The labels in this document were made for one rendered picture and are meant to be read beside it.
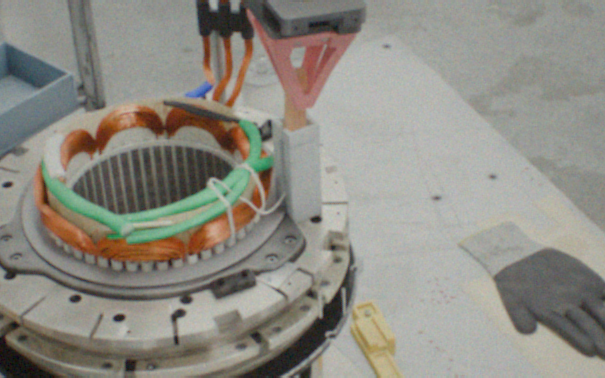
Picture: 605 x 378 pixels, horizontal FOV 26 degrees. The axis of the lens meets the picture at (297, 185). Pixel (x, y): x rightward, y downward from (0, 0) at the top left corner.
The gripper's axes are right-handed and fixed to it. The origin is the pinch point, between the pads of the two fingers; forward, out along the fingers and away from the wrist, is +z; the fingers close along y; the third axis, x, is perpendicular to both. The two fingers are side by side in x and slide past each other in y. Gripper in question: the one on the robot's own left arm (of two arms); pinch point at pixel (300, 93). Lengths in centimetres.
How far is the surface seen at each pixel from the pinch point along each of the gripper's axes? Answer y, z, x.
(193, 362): -9.3, 16.4, 11.7
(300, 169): -1.1, 6.2, 0.3
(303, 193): -0.9, 8.7, -0.1
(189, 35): 219, 106, -49
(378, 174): 43, 39, -26
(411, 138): 49, 38, -33
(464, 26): 194, 102, -117
